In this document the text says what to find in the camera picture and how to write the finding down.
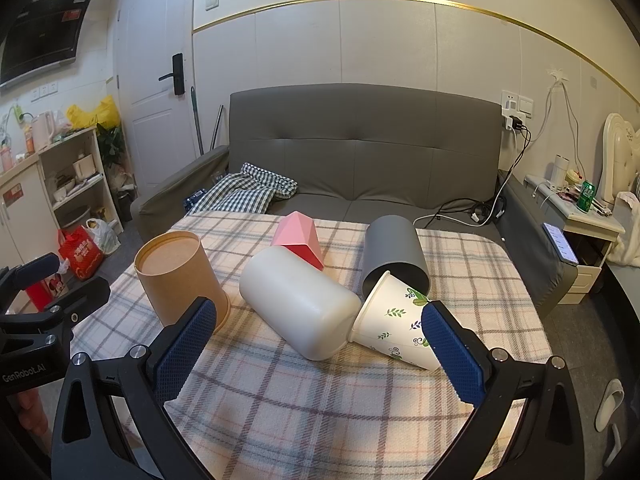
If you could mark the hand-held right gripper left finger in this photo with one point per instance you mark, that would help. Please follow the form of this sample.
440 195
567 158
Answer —
184 355

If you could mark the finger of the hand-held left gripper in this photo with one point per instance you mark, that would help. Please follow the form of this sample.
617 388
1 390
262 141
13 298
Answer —
85 296
37 269

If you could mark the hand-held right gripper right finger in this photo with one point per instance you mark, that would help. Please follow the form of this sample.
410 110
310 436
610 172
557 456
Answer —
452 355

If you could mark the white plastic cup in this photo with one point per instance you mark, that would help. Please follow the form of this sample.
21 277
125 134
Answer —
295 300

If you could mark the brown paper cup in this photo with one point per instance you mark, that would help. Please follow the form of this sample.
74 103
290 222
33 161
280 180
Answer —
172 285

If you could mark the white leaf-print paper cup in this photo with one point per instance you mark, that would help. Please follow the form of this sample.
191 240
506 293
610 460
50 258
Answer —
385 320

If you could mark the grey plastic cup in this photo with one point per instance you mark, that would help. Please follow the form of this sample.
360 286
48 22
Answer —
392 250

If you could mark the pink angular cup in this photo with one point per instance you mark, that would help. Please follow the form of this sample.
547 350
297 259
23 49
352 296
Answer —
300 240

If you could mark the person's left hand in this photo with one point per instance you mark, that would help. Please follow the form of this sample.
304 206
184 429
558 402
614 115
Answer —
31 410

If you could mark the red printed bag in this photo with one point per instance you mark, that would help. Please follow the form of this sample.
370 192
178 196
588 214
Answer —
47 292

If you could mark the red gift bag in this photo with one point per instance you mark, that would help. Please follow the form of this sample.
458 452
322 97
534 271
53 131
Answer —
80 255

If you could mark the white plastic bag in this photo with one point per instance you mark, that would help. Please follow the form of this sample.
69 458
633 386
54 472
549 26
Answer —
106 240

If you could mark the white kitchen counter cabinet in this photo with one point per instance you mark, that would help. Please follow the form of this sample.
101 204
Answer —
25 210

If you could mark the white open shelf cabinet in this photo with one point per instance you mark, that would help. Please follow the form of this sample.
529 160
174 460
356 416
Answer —
102 170

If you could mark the pale pink kettle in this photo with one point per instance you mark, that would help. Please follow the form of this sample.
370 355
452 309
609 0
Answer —
42 132

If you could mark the green potted plant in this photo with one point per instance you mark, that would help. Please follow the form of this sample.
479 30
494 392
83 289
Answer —
112 152

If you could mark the smartphone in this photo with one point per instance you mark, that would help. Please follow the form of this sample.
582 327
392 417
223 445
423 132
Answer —
561 244

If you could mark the yellow plastic bag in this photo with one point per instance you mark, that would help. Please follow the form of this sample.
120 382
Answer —
92 115

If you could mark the white slipper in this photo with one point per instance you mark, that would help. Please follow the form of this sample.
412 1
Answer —
610 402

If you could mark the green checked cloth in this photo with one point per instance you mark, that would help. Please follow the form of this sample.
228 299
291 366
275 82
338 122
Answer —
240 190

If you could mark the cream nightstand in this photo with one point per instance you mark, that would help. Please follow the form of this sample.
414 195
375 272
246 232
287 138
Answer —
592 240

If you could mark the green drink can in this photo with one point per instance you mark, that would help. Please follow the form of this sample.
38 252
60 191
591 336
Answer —
585 197

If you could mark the white thermos bottle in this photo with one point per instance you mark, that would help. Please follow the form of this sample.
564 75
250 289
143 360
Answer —
560 175

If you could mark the metal pole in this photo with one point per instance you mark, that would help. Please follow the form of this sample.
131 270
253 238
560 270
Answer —
216 127

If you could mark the white towel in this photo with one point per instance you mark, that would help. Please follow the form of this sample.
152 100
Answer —
627 230

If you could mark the grey sofa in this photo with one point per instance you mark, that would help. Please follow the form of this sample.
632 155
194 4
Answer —
360 160

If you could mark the black range hood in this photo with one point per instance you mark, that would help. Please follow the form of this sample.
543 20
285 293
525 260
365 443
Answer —
40 35

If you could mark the white plug adapter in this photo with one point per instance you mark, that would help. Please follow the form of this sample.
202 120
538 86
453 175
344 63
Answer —
515 124

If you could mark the white door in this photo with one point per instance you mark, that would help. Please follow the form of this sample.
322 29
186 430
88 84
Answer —
150 35

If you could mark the cream bed headboard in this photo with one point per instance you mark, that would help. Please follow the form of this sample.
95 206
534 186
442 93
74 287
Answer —
620 155

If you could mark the white wall socket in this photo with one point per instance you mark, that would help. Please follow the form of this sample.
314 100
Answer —
510 100

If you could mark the white wall switch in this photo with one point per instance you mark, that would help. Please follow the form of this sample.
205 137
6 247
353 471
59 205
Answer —
211 1

